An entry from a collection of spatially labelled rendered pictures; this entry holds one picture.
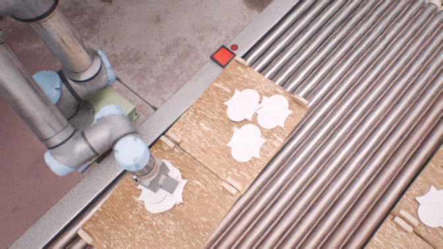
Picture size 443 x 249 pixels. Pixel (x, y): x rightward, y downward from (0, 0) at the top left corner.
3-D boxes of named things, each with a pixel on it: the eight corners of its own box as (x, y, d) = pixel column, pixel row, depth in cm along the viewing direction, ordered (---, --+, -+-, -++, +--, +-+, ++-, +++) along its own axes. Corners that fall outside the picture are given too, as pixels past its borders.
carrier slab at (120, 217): (79, 231, 109) (77, 230, 108) (162, 137, 121) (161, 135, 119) (159, 305, 100) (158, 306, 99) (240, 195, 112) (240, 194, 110)
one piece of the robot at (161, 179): (159, 194, 88) (170, 205, 103) (177, 165, 91) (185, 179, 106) (122, 173, 91) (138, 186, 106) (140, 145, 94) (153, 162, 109)
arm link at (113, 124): (76, 120, 85) (95, 153, 81) (115, 97, 87) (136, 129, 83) (88, 132, 92) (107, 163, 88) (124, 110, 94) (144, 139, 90)
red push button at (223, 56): (212, 58, 133) (212, 56, 132) (223, 49, 135) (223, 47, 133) (223, 66, 132) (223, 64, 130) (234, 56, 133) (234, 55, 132)
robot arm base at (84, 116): (44, 124, 122) (28, 113, 112) (70, 91, 126) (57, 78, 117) (78, 143, 118) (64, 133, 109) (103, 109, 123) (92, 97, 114)
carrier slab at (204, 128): (165, 136, 121) (164, 134, 119) (235, 59, 132) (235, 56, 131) (242, 195, 111) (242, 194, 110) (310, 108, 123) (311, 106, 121)
